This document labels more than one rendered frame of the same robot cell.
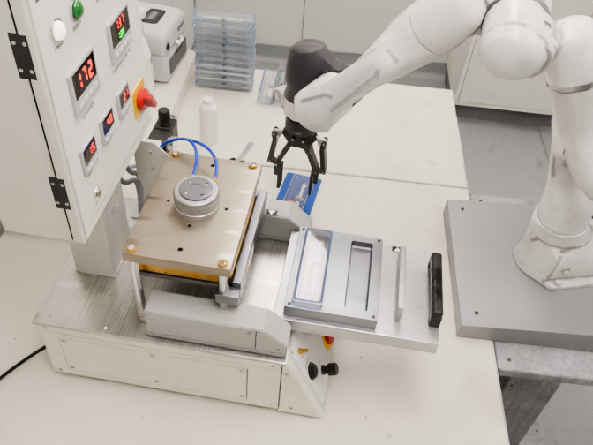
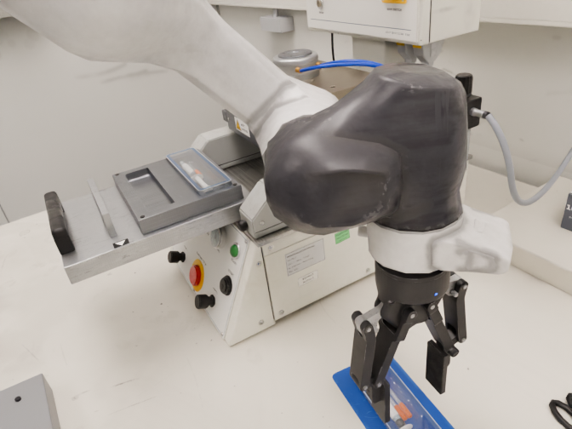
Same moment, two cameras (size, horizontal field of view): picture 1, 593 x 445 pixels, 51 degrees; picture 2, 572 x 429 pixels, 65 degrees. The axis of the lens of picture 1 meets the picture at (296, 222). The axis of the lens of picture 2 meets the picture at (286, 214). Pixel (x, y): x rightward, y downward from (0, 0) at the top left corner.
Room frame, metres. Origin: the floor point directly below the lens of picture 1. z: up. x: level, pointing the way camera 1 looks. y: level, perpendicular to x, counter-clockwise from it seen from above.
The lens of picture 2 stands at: (1.45, -0.27, 1.31)
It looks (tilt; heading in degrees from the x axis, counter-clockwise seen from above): 31 degrees down; 150
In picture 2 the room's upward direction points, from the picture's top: 8 degrees counter-clockwise
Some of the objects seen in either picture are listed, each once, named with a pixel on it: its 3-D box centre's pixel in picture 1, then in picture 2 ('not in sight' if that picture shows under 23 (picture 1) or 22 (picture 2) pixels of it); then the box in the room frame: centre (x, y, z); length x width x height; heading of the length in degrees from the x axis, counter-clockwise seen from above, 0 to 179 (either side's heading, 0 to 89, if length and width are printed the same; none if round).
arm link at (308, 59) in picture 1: (325, 75); (363, 152); (1.18, -0.03, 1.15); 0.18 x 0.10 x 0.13; 60
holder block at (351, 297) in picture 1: (335, 275); (174, 185); (0.76, -0.08, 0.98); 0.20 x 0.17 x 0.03; 175
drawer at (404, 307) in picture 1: (360, 282); (148, 201); (0.76, -0.13, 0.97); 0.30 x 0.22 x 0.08; 85
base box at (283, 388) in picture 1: (208, 295); (311, 213); (0.80, 0.17, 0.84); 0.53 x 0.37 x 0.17; 85
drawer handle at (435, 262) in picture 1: (435, 288); (58, 220); (0.75, -0.27, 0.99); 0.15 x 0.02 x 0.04; 175
